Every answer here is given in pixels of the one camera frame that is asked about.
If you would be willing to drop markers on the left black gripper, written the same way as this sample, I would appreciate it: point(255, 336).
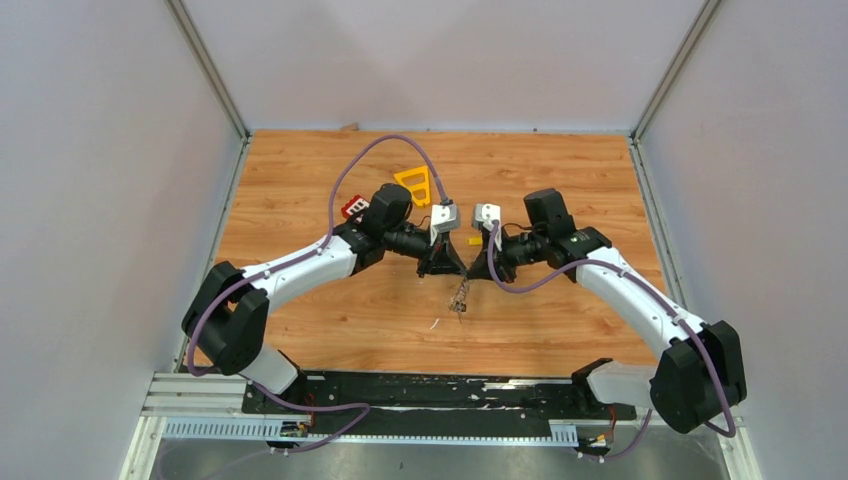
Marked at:
point(443, 259)

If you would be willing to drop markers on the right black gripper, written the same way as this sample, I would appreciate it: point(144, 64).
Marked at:
point(481, 267)

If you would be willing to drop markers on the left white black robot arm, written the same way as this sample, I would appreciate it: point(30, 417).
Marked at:
point(227, 319)

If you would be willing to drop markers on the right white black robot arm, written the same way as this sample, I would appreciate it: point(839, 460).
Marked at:
point(699, 375)

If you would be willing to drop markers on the yellow triangular plastic piece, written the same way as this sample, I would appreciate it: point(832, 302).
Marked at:
point(417, 182)

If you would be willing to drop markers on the red block with white grid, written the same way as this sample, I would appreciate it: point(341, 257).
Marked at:
point(354, 206)

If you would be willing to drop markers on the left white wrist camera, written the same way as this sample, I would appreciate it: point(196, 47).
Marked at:
point(443, 219)

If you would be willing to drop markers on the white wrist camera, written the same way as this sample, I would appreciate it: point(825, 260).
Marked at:
point(485, 216)
point(443, 219)

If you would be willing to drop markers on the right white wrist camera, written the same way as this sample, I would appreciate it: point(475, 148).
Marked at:
point(485, 216)

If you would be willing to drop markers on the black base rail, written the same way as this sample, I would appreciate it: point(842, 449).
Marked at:
point(430, 405)

